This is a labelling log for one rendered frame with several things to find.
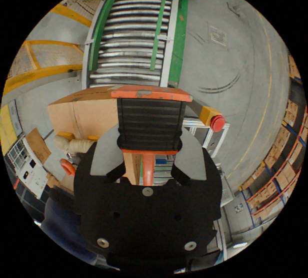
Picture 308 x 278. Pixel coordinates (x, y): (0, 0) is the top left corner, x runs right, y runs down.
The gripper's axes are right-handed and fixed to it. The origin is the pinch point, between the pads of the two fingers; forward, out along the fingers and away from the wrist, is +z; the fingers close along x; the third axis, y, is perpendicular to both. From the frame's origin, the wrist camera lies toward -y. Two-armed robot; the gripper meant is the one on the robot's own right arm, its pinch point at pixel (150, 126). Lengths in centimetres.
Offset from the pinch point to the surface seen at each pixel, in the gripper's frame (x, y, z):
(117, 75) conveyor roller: -27, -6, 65
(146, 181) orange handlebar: -0.2, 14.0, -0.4
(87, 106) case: -19.6, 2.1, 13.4
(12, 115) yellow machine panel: -761, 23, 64
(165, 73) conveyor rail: 8, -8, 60
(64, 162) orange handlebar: -25.0, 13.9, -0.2
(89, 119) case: -19.5, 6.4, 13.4
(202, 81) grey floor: 69, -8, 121
